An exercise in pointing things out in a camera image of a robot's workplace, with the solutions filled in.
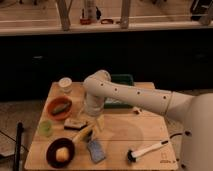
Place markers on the orange bowl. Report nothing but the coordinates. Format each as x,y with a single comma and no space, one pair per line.
55,102

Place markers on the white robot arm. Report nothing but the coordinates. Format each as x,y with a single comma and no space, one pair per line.
195,113

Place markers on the wooden table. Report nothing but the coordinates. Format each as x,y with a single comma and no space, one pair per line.
123,130

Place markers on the small green cup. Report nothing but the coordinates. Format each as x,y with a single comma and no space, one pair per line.
45,128

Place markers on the yellow banana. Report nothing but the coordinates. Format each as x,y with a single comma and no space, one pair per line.
82,133

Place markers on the green pickle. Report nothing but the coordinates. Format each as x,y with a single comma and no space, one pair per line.
60,108

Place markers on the brown sponge block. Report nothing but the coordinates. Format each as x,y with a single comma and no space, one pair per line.
74,124

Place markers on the white cup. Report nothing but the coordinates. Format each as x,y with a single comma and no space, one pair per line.
65,84

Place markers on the black pole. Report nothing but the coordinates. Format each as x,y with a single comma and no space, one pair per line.
18,146

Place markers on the dark brown plate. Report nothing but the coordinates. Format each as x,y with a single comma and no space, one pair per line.
51,152

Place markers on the yellow round fruit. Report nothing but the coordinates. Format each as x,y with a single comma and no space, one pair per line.
62,154

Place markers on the green plastic tray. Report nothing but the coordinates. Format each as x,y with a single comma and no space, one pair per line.
125,79

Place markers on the small wooden handled tool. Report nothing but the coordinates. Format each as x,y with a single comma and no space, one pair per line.
137,110

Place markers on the white handled dish brush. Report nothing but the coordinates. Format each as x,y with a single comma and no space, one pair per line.
132,156

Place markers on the grey cloth in tray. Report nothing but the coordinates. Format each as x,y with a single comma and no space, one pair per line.
112,101

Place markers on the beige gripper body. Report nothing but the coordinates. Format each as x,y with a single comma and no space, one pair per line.
99,123

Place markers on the blue sponge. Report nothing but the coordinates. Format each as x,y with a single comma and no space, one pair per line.
96,152

